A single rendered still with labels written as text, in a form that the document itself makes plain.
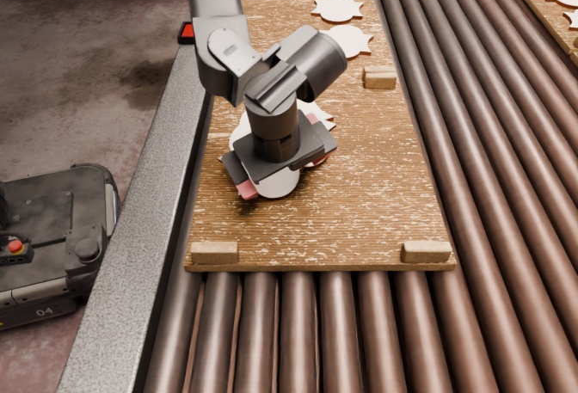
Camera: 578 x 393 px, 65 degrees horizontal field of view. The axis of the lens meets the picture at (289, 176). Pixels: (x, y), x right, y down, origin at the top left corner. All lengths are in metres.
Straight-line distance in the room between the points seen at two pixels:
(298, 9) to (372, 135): 0.48
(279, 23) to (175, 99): 0.33
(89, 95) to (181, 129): 1.91
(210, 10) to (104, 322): 0.38
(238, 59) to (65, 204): 1.32
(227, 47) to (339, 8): 0.69
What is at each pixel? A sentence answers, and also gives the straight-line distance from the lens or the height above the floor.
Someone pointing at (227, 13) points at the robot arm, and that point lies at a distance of 0.52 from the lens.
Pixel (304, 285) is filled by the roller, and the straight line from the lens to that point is 0.60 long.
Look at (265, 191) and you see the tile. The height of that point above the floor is 0.95.
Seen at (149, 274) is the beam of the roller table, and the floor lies 0.91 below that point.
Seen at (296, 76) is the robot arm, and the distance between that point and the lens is 0.50.
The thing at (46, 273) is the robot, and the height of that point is 0.24.
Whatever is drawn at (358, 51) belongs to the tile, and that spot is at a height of 0.95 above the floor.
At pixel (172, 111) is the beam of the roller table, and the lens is 0.88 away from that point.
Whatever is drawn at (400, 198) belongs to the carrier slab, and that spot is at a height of 0.94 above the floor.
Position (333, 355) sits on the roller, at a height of 0.92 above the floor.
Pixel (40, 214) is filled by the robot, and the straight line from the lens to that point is 1.74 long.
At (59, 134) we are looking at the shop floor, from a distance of 2.50.
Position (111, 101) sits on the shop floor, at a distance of 2.63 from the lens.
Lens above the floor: 1.43
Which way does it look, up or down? 45 degrees down
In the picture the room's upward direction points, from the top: straight up
